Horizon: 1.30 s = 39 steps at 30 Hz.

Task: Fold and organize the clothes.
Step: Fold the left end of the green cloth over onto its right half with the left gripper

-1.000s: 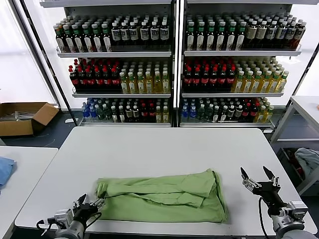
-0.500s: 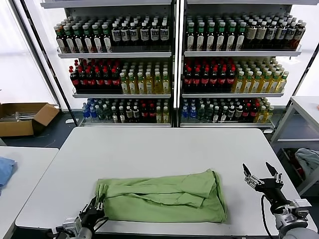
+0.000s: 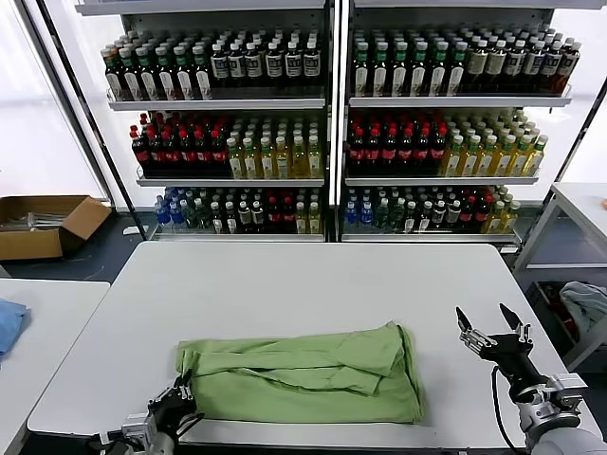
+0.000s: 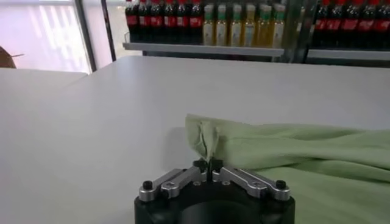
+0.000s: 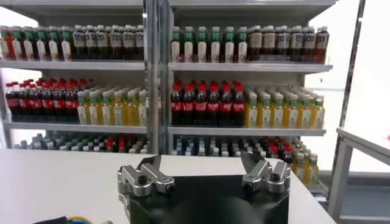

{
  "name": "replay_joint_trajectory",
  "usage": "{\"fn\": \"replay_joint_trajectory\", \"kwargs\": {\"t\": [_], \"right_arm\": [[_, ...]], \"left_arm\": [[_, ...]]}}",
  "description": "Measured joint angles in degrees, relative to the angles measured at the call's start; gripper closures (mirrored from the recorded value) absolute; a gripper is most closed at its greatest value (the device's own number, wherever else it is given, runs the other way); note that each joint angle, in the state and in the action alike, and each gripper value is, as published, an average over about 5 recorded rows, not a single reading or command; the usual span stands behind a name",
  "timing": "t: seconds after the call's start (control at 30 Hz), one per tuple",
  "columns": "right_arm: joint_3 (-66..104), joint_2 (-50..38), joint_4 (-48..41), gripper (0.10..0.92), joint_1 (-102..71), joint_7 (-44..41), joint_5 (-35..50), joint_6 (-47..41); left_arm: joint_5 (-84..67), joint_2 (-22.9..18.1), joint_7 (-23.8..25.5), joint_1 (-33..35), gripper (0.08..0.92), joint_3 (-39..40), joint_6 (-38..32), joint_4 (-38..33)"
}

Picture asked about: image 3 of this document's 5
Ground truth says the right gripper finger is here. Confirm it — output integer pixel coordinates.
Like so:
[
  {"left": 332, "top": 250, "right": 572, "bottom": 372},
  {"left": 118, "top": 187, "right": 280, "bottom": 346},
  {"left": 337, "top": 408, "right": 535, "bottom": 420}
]
[
  {"left": 455, "top": 306, "right": 492, "bottom": 355},
  {"left": 498, "top": 303, "right": 532, "bottom": 342}
]

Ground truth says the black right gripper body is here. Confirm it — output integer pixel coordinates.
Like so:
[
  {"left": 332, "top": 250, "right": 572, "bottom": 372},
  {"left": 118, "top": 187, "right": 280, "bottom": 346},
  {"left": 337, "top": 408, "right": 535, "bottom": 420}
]
[{"left": 479, "top": 335, "right": 551, "bottom": 394}]

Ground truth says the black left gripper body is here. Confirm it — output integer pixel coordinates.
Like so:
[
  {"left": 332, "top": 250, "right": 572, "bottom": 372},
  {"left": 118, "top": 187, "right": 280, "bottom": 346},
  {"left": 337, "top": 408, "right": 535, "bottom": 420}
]
[{"left": 147, "top": 391, "right": 198, "bottom": 435}]

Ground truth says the green t-shirt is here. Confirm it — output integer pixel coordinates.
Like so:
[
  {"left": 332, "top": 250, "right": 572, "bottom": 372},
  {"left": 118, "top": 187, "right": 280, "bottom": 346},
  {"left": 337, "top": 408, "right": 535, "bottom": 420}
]
[{"left": 174, "top": 320, "right": 425, "bottom": 425}]

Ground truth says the red fabric item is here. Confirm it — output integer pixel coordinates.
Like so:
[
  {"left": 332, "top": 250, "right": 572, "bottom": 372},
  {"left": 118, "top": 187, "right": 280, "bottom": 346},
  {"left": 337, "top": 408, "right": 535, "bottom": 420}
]
[{"left": 550, "top": 298, "right": 580, "bottom": 343}]

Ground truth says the pale grey crumpled cloth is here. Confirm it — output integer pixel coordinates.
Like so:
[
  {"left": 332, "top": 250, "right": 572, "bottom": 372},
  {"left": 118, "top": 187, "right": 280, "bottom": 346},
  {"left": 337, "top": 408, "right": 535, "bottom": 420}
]
[{"left": 559, "top": 281, "right": 607, "bottom": 342}]

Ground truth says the red cap cola bottle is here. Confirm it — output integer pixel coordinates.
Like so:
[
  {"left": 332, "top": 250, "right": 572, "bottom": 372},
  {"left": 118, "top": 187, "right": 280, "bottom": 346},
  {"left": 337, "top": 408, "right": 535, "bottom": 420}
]
[
  {"left": 474, "top": 195, "right": 491, "bottom": 232},
  {"left": 130, "top": 123, "right": 151, "bottom": 174},
  {"left": 414, "top": 125, "right": 432, "bottom": 174},
  {"left": 162, "top": 128, "right": 181, "bottom": 174},
  {"left": 381, "top": 126, "right": 399, "bottom": 174},
  {"left": 460, "top": 196, "right": 476, "bottom": 232},
  {"left": 265, "top": 196, "right": 283, "bottom": 233},
  {"left": 397, "top": 126, "right": 415, "bottom": 174},
  {"left": 147, "top": 128, "right": 166, "bottom": 174},
  {"left": 349, "top": 125, "right": 367, "bottom": 174},
  {"left": 178, "top": 128, "right": 197, "bottom": 174},
  {"left": 210, "top": 128, "right": 229, "bottom": 174},
  {"left": 365, "top": 126, "right": 383, "bottom": 174},
  {"left": 430, "top": 123, "right": 449, "bottom": 174},
  {"left": 281, "top": 196, "right": 297, "bottom": 233},
  {"left": 194, "top": 128, "right": 213, "bottom": 174}
]

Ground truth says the blue folded cloth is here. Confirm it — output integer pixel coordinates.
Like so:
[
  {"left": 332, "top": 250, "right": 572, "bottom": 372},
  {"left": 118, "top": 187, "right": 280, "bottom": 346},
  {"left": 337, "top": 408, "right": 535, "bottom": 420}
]
[{"left": 0, "top": 297, "right": 32, "bottom": 364}]

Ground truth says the brown cardboard box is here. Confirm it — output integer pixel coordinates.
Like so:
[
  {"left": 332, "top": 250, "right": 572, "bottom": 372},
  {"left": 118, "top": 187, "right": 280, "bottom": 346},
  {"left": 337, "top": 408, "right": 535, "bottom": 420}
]
[{"left": 0, "top": 194, "right": 114, "bottom": 261}]

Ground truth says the shiny metal parts bundle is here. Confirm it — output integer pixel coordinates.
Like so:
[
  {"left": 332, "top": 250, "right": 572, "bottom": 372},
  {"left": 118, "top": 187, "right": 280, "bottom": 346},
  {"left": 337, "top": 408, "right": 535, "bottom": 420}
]
[{"left": 24, "top": 210, "right": 71, "bottom": 232}]

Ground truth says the white metal shelf unit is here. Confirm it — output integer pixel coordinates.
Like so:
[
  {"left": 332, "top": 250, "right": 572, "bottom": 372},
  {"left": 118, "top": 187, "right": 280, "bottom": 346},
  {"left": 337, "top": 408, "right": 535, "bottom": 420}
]
[
  {"left": 74, "top": 0, "right": 338, "bottom": 243},
  {"left": 336, "top": 0, "right": 575, "bottom": 246}
]

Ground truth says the white cap blue label bottle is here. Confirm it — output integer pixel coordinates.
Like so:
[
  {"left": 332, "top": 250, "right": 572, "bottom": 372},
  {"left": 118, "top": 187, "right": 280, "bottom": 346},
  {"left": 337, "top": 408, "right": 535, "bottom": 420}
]
[
  {"left": 228, "top": 41, "right": 247, "bottom": 87},
  {"left": 265, "top": 41, "right": 284, "bottom": 87},
  {"left": 210, "top": 41, "right": 229, "bottom": 87},
  {"left": 505, "top": 40, "right": 527, "bottom": 94},
  {"left": 524, "top": 40, "right": 546, "bottom": 94},
  {"left": 245, "top": 41, "right": 265, "bottom": 87},
  {"left": 543, "top": 40, "right": 564, "bottom": 94},
  {"left": 284, "top": 40, "right": 303, "bottom": 87},
  {"left": 302, "top": 40, "right": 321, "bottom": 87}
]

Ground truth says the beige label dark bottle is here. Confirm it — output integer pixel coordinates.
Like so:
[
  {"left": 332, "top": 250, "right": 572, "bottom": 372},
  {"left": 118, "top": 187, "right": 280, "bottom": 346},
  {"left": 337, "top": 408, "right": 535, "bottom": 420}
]
[
  {"left": 467, "top": 39, "right": 489, "bottom": 94},
  {"left": 487, "top": 39, "right": 508, "bottom": 94}
]

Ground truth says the white cap reddish tea bottle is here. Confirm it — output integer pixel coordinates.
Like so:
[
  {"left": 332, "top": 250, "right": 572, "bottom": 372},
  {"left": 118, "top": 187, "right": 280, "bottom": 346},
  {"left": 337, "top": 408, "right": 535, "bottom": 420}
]
[{"left": 559, "top": 41, "right": 582, "bottom": 94}]

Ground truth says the green cap dark tea bottle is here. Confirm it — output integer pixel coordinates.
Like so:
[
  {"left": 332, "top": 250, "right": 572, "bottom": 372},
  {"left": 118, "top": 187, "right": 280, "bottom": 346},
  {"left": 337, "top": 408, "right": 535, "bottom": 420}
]
[
  {"left": 119, "top": 45, "right": 141, "bottom": 100},
  {"left": 155, "top": 45, "right": 176, "bottom": 100},
  {"left": 410, "top": 41, "right": 430, "bottom": 94},
  {"left": 354, "top": 41, "right": 372, "bottom": 94},
  {"left": 449, "top": 40, "right": 467, "bottom": 94},
  {"left": 430, "top": 41, "right": 451, "bottom": 94},
  {"left": 192, "top": 44, "right": 213, "bottom": 100},
  {"left": 137, "top": 45, "right": 158, "bottom": 100},
  {"left": 372, "top": 41, "right": 392, "bottom": 94},
  {"left": 391, "top": 41, "right": 411, "bottom": 94},
  {"left": 173, "top": 44, "right": 194, "bottom": 100},
  {"left": 103, "top": 43, "right": 124, "bottom": 100}
]

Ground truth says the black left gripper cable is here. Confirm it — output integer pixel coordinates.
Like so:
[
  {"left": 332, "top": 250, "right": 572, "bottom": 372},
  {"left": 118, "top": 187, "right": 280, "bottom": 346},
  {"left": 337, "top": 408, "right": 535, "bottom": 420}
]
[{"left": 175, "top": 411, "right": 205, "bottom": 435}]

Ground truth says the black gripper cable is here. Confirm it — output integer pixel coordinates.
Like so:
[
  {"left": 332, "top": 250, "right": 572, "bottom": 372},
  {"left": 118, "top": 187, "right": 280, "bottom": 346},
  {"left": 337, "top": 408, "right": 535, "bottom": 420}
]
[
  {"left": 175, "top": 411, "right": 205, "bottom": 435},
  {"left": 490, "top": 367, "right": 525, "bottom": 449}
]

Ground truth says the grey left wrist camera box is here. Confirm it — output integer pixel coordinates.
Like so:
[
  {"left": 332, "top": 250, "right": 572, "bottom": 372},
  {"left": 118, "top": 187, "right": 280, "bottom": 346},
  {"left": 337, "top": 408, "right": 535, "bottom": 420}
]
[{"left": 121, "top": 416, "right": 158, "bottom": 446}]

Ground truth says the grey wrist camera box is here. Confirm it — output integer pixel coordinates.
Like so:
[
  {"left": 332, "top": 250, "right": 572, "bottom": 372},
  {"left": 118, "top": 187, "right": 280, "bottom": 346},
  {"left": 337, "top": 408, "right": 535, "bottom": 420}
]
[
  {"left": 121, "top": 416, "right": 158, "bottom": 446},
  {"left": 544, "top": 373, "right": 589, "bottom": 416}
]

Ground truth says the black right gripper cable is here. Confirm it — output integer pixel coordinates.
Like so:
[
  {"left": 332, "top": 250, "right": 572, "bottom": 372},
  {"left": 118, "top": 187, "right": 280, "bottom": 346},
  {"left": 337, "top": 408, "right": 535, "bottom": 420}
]
[{"left": 490, "top": 367, "right": 525, "bottom": 449}]

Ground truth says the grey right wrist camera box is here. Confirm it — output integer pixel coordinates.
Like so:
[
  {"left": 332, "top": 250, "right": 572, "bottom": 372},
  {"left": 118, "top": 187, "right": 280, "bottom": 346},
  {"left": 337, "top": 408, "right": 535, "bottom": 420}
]
[{"left": 544, "top": 373, "right": 589, "bottom": 416}]

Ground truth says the black left wrist cable loop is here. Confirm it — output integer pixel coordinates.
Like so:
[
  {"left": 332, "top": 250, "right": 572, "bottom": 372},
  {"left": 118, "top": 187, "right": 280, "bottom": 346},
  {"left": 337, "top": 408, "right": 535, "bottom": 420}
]
[{"left": 87, "top": 428, "right": 124, "bottom": 450}]

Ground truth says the white metal frame table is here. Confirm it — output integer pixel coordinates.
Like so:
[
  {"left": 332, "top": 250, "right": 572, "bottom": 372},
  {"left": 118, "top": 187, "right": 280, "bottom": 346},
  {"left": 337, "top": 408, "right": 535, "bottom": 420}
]
[{"left": 512, "top": 182, "right": 607, "bottom": 373}]

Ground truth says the black window frame post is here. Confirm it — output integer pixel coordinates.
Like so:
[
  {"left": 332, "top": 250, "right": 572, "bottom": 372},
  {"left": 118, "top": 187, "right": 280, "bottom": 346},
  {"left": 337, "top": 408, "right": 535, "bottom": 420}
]
[
  {"left": 19, "top": 0, "right": 148, "bottom": 241},
  {"left": 547, "top": 87, "right": 607, "bottom": 205}
]

